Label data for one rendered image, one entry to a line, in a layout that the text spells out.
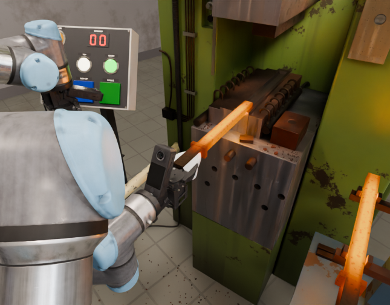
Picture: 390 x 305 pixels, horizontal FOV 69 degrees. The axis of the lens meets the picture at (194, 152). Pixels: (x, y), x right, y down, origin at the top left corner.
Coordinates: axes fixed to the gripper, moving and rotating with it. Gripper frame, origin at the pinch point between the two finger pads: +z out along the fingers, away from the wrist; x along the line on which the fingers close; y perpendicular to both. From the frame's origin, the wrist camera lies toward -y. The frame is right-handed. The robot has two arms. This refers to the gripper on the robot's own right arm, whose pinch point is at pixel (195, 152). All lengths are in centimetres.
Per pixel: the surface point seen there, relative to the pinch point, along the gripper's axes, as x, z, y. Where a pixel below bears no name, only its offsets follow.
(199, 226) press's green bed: -12, 22, 61
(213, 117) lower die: -10.4, 27.7, 6.1
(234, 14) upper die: -5.1, 27.5, -28.1
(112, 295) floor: -42, -13, 100
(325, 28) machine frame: 11, 76, -17
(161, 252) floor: -36, 21, 100
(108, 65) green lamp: -46.5, 15.6, -8.9
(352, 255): 41.2, -3.9, 6.9
